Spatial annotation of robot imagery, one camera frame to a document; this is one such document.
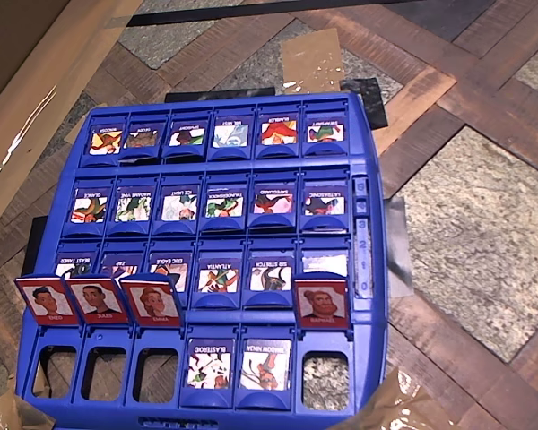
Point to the Ultrasonic character card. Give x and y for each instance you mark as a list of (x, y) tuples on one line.
[(325, 203)]

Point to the Thundershock character card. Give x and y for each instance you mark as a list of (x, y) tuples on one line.
[(224, 205)]

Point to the Snapshot flip tile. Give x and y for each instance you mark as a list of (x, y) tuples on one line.
[(325, 132)]

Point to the Sparlight flip tile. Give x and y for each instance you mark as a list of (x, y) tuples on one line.
[(187, 135)]

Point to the narrow black tape piece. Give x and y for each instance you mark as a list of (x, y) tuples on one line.
[(35, 242)]

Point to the large crumpled brown tape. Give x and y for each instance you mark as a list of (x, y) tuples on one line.
[(399, 403)]

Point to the Ice Light character card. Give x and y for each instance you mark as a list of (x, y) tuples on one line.
[(179, 207)]

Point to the blank white flip tile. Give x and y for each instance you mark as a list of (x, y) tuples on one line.
[(325, 262)]

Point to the small tan tape piece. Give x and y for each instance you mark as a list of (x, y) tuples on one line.
[(78, 125)]

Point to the blue flap with Blasteroid card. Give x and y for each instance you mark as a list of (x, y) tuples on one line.
[(208, 365)]

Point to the Glance flip tile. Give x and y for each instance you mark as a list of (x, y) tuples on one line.
[(89, 208)]

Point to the black tape patch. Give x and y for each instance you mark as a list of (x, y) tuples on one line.
[(370, 103)]

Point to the brown picture flip tile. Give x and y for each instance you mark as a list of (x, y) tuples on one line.
[(141, 139)]

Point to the blue flap with Beast Tamer card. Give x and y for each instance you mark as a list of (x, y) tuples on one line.
[(74, 260)]

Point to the Safeguard character card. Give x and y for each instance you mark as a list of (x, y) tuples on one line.
[(273, 202)]

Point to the Atlantia flip tile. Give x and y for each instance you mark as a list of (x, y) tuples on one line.
[(219, 277)]

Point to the long thin black tape strip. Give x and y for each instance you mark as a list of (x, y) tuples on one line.
[(206, 14)]

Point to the Madame Vine flip tile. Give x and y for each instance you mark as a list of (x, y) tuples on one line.
[(133, 207)]

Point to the red tile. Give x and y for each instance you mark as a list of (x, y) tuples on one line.
[(49, 300), (98, 299), (321, 302), (152, 302)]

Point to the small crumpled brown tape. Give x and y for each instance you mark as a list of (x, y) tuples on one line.
[(4, 414)]

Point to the blue flap with Shadow Ninja card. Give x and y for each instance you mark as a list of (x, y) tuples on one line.
[(265, 365)]

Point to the flat brown tape patch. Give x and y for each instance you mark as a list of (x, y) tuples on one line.
[(311, 58)]

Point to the Mr Mist flip tile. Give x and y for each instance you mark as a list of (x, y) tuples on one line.
[(231, 134)]

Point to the cardboard box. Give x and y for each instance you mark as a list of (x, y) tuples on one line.
[(36, 80)]

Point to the grey silver tape patch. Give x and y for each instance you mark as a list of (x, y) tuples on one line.
[(399, 242)]

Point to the Sir Stretch flip tile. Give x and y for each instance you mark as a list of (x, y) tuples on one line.
[(269, 277)]

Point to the wide black tape strip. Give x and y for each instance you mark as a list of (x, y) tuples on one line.
[(219, 95)]

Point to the blue guess who game board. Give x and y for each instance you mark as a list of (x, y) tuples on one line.
[(269, 166)]

